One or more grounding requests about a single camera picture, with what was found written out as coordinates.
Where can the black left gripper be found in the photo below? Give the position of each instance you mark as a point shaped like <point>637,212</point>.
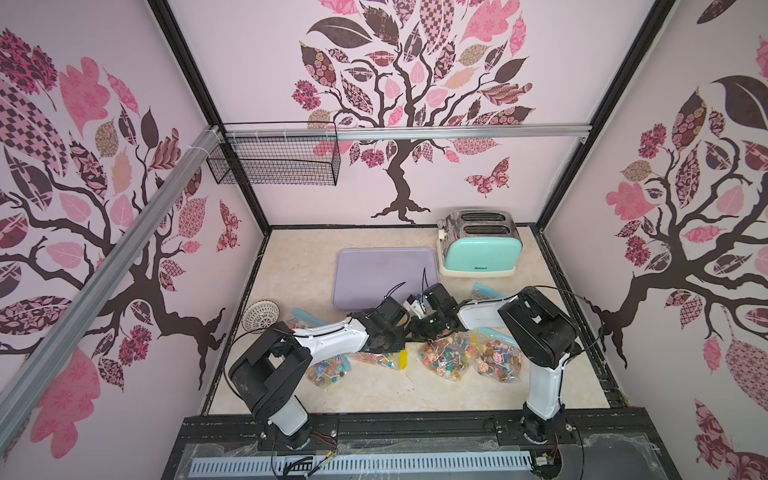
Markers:
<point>399,333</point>

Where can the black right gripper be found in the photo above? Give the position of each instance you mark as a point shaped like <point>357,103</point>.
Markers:
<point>432,322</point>

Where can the yellow-zip candy bag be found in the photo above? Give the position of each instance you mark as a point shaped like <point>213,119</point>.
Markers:
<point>449,357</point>
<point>396,361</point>

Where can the purple plastic tray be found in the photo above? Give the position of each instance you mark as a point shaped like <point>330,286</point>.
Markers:
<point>365,276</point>

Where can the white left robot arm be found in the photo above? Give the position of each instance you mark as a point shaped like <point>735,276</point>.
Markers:
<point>266,376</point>

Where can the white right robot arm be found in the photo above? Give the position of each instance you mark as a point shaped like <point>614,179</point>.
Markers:
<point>545,334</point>

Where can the blue-zip candy bag back right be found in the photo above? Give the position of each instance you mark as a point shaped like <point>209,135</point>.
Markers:
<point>484,293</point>

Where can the blue-zip candy bag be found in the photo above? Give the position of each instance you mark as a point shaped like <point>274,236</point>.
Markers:
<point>300,320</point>
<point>484,293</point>
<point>329,372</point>
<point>497,355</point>

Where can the blue-zip candy bag front right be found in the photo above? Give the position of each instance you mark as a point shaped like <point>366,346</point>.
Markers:
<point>497,355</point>

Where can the blue-zip candy bag front left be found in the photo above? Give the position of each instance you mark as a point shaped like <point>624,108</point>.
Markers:
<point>329,372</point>

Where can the blue-zip candy bag far left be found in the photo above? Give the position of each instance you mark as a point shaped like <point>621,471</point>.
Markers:
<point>300,320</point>

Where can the mint green toaster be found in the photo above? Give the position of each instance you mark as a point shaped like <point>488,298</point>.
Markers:
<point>477,243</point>

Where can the white round strainer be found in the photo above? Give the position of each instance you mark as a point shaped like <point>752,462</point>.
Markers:
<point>259,316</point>

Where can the white slotted cable duct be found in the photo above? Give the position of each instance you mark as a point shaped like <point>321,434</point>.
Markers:
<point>356,465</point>

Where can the black wire basket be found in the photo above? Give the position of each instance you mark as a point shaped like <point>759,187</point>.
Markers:
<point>277,153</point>

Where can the aluminium rail back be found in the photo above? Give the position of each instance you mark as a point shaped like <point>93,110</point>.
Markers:
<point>416,133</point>

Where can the aluminium rail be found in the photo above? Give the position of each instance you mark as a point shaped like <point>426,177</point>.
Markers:
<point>33,378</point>
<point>416,133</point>

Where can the aluminium rail left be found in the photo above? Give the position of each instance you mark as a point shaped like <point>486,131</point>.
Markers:
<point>33,378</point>

